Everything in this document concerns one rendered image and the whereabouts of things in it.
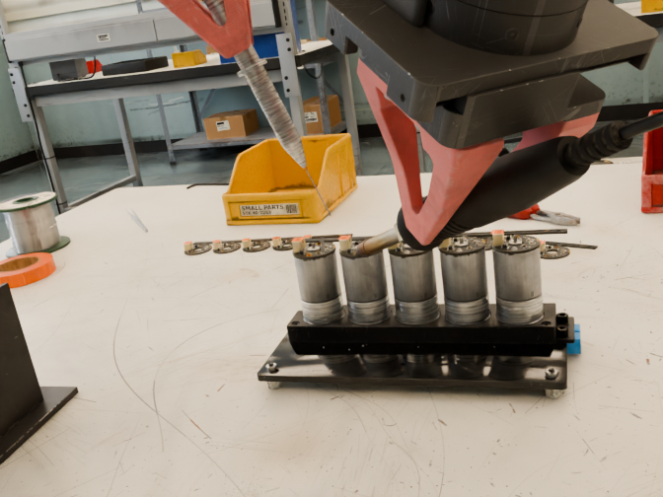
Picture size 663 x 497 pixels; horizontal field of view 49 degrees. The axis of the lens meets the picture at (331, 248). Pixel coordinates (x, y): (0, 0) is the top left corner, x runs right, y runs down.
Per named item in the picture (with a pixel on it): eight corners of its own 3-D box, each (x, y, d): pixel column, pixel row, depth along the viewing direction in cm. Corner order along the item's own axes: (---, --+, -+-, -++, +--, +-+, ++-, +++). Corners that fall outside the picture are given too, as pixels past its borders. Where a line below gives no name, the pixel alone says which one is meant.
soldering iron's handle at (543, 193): (405, 257, 33) (608, 181, 21) (388, 205, 33) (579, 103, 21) (450, 243, 34) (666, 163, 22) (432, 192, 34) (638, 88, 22)
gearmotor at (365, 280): (388, 338, 41) (377, 253, 39) (345, 338, 42) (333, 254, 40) (397, 319, 43) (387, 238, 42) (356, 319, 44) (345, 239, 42)
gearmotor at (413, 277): (437, 338, 40) (428, 251, 39) (394, 338, 41) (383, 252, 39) (444, 319, 42) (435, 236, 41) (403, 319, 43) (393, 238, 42)
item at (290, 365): (567, 333, 41) (566, 316, 41) (567, 402, 35) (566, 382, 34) (301, 332, 46) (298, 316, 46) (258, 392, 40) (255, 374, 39)
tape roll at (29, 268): (20, 263, 69) (17, 251, 69) (70, 264, 67) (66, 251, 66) (-31, 289, 64) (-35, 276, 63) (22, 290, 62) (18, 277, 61)
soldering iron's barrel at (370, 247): (355, 267, 39) (411, 245, 33) (345, 240, 39) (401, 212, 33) (378, 260, 40) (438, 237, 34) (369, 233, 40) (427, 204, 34)
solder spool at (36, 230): (77, 234, 76) (65, 186, 75) (60, 253, 70) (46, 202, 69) (18, 243, 76) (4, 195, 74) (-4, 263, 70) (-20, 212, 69)
